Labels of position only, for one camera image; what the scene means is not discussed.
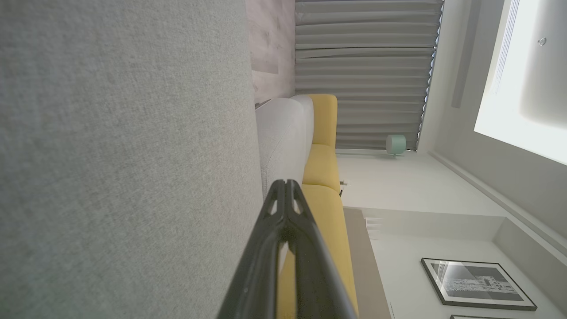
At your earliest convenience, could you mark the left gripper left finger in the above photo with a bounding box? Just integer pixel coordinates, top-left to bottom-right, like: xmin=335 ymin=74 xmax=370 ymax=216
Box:
xmin=216 ymin=179 xmax=288 ymax=319

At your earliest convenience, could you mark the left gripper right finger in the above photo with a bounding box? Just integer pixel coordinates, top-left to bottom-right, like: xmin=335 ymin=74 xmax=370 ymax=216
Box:
xmin=286 ymin=179 xmax=358 ymax=319

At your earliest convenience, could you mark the small grey sofa cushion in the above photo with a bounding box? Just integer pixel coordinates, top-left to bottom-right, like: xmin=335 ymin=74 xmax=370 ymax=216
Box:
xmin=255 ymin=94 xmax=315 ymax=201

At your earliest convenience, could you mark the black framed picture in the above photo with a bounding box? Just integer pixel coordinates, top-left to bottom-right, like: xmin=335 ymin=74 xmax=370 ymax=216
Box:
xmin=420 ymin=257 xmax=538 ymax=311
xmin=450 ymin=314 xmax=525 ymax=319

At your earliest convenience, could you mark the mint green lamp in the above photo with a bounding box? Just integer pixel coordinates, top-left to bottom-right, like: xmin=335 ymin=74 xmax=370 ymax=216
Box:
xmin=384 ymin=134 xmax=407 ymax=158

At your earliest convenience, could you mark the grey pleated curtain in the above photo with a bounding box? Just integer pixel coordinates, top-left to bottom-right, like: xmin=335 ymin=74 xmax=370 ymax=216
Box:
xmin=295 ymin=0 xmax=444 ymax=152

